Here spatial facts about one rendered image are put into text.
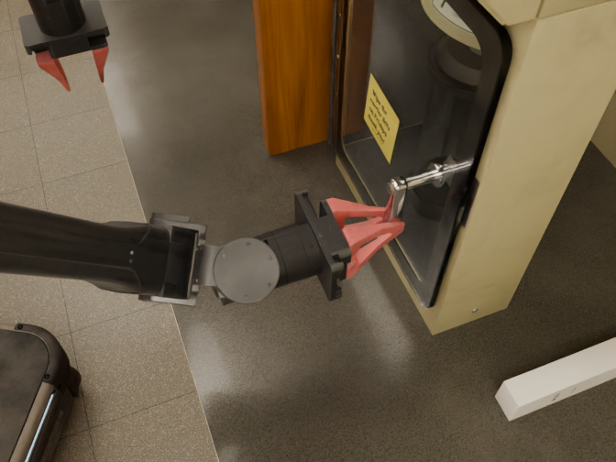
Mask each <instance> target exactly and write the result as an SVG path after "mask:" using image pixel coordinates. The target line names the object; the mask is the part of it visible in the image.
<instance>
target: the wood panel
mask: <svg viewBox="0 0 616 462"><path fill-rule="evenodd" d="M332 8H333V0H253V9H254V21H255V33H256V45H257V57H258V79H259V91H260V103H261V115H262V127H263V138H264V145H265V147H266V149H267V151H268V153H269V155H270V156H273V155H276V154H280V153H283V152H286V151H290V150H293V149H298V148H302V147H305V146H309V145H312V144H315V143H318V142H322V141H325V140H328V115H329V88H330V61H331V35H332Z"/></svg>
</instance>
